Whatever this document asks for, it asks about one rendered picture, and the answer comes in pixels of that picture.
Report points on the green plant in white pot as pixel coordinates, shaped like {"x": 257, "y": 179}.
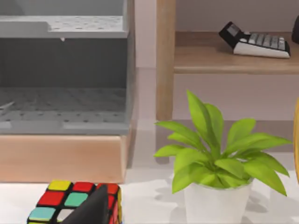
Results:
{"x": 217, "y": 177}

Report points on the wooden open shelf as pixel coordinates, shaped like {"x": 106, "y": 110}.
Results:
{"x": 233, "y": 60}

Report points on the grey pierced drawer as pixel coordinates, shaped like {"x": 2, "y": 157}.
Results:
{"x": 63, "y": 77}

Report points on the yellow round object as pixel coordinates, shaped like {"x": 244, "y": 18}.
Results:
{"x": 296, "y": 140}

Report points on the black round object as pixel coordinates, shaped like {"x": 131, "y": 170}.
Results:
{"x": 295, "y": 30}

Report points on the multicoloured puzzle cube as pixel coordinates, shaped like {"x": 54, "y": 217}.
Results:
{"x": 58, "y": 200}

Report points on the black and white calculator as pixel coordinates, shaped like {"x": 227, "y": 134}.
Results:
{"x": 255, "y": 43}

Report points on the pale wooden drawer front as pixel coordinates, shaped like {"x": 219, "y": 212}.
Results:
{"x": 60, "y": 158}

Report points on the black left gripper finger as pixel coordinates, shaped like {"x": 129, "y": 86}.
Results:
{"x": 93, "y": 210}

